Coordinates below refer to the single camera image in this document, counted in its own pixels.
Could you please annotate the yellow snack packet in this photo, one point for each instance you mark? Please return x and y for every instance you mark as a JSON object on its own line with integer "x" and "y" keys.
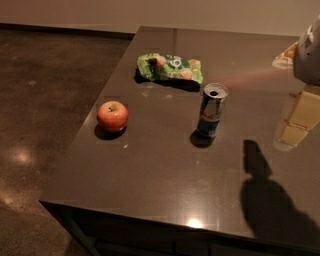
{"x": 285, "y": 59}

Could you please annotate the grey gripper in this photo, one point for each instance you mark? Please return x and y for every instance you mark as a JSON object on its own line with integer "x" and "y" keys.
{"x": 308, "y": 58}

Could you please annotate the green snack bag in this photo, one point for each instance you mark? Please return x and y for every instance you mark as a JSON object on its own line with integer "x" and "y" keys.
{"x": 159, "y": 67}

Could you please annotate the red apple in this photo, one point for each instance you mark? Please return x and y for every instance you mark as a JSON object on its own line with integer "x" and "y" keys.
{"x": 112, "y": 116}

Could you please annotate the blue silver energy drink can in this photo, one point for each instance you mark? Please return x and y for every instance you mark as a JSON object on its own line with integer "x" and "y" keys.
{"x": 212, "y": 102}

